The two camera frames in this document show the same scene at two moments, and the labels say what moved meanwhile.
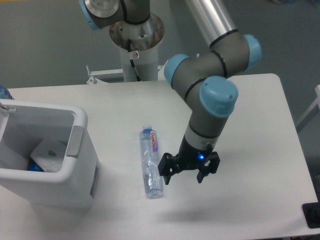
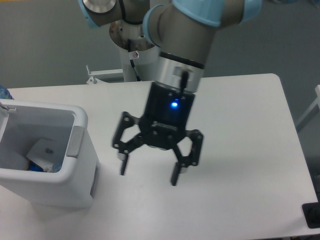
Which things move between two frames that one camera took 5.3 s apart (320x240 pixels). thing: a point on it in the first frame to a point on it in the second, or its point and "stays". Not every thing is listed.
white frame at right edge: x=314 y=109 stays
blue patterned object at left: x=4 y=93 stays
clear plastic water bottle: x=151 y=161 to x=53 y=166
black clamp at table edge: x=311 y=211 stays
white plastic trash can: x=22 y=124 stays
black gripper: x=191 y=158 to x=165 y=117
